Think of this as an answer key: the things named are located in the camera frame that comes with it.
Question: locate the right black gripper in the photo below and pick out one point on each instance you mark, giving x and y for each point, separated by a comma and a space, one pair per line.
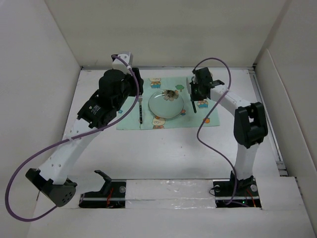
193, 97

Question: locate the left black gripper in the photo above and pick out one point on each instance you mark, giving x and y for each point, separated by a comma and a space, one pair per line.
132, 80

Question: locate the silver fork black handle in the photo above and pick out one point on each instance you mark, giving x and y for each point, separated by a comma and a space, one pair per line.
140, 109

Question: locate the black handled table knife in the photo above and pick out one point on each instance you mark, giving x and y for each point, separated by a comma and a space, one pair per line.
188, 85

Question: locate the green cartoon print cloth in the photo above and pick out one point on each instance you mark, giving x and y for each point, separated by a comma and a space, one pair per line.
187, 117

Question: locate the green floral plate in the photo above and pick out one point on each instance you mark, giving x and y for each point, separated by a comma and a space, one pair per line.
166, 104

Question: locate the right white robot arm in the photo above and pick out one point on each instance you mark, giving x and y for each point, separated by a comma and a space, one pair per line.
250, 126

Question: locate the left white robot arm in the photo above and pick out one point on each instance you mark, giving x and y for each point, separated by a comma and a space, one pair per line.
52, 178

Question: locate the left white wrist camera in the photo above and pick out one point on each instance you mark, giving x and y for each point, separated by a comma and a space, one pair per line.
122, 61

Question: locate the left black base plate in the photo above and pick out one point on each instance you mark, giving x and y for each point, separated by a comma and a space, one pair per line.
111, 196

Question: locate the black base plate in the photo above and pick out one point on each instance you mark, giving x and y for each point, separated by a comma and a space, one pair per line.
111, 196
245, 194

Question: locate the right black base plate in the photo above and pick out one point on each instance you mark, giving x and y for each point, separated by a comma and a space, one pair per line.
245, 194

